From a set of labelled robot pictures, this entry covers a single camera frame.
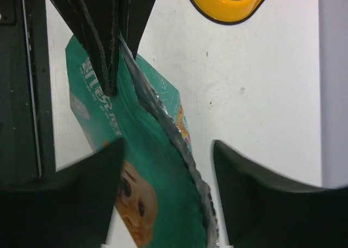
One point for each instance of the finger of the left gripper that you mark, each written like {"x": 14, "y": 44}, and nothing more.
{"x": 95, "y": 24}
{"x": 133, "y": 17}

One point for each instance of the yellow double pet bowl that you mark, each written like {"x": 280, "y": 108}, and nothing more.
{"x": 227, "y": 12}

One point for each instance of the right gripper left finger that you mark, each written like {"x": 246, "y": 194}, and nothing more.
{"x": 71, "y": 208}

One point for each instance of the green pet food bag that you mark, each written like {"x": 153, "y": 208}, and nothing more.
{"x": 161, "y": 198}

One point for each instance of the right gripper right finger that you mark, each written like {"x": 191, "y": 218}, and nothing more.
{"x": 262, "y": 208}

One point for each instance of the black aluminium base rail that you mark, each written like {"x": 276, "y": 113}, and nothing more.
{"x": 27, "y": 141}

